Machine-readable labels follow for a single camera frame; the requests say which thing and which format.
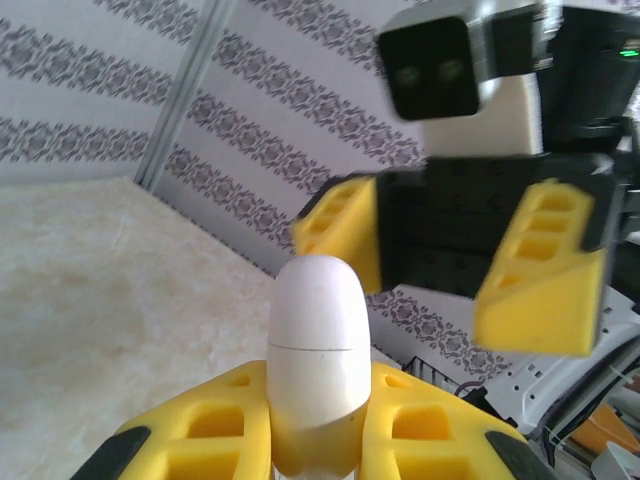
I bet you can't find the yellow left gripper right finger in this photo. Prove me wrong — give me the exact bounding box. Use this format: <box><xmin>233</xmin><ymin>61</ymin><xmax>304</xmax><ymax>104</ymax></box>
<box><xmin>358</xmin><ymin>362</ymin><xmax>566</xmax><ymax>480</ymax></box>

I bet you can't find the white earbud charging case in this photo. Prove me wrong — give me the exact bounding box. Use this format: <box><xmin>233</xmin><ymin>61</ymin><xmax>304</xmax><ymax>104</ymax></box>
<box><xmin>266</xmin><ymin>254</ymin><xmax>372</xmax><ymax>480</ymax></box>

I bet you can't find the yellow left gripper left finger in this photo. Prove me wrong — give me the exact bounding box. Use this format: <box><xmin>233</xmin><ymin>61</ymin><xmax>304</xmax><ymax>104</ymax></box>
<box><xmin>74</xmin><ymin>360</ymin><xmax>275</xmax><ymax>480</ymax></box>

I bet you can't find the orange object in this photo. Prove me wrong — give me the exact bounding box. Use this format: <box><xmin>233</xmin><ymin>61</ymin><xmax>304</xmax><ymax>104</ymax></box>
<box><xmin>569</xmin><ymin>399</ymin><xmax>640</xmax><ymax>451</ymax></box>

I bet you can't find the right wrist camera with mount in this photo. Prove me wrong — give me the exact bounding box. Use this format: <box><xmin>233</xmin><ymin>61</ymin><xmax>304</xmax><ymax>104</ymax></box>
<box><xmin>375</xmin><ymin>0</ymin><xmax>546</xmax><ymax>156</ymax></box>

